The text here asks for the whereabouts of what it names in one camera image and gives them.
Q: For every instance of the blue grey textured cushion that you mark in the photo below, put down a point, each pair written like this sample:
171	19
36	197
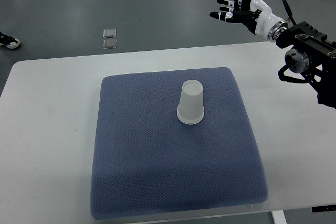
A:
146	161

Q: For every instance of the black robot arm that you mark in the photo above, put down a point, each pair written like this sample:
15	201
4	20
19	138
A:
311	59

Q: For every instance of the white paper cup on cushion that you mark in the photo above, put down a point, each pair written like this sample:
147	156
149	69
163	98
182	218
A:
190	115

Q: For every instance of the white table leg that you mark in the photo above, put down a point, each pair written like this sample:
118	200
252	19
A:
278	217

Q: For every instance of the black table control panel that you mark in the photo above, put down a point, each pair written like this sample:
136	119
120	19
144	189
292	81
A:
326	208

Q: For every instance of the white paper cup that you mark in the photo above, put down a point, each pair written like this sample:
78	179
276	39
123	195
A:
191	93
190	115

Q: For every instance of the upper metal floor plate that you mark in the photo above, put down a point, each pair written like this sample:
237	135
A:
109	33

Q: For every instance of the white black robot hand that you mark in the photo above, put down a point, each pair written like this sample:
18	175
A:
255	15

